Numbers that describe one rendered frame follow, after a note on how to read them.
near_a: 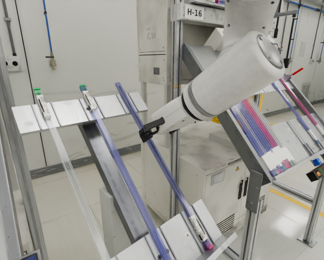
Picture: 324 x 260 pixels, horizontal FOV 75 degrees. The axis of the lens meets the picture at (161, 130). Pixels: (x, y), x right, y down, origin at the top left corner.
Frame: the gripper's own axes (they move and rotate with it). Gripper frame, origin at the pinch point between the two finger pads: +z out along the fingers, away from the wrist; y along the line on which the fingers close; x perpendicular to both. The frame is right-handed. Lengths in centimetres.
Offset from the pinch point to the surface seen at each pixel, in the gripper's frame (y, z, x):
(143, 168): -52, 97, 3
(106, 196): 14.0, 11.9, 9.8
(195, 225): 0.8, 0.1, 24.5
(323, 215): -149, 39, 91
